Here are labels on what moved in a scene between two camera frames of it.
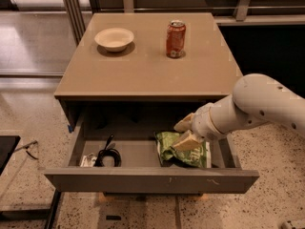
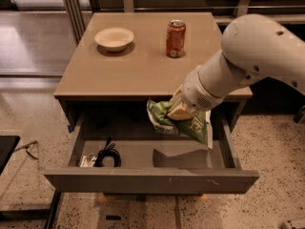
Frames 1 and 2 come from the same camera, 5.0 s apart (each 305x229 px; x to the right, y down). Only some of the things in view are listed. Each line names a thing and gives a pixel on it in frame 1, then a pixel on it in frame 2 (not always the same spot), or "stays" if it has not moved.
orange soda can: (175, 39) stays
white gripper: (202, 123) -> (197, 92)
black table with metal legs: (7, 146) stays
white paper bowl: (114, 39) stays
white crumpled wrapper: (89, 160) stays
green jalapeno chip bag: (197, 156) -> (193, 126)
